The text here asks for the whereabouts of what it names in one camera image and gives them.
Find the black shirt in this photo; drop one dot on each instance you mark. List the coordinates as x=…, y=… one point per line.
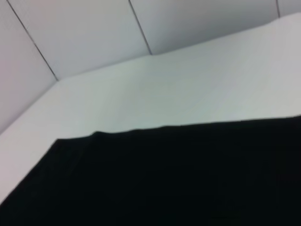
x=164, y=183

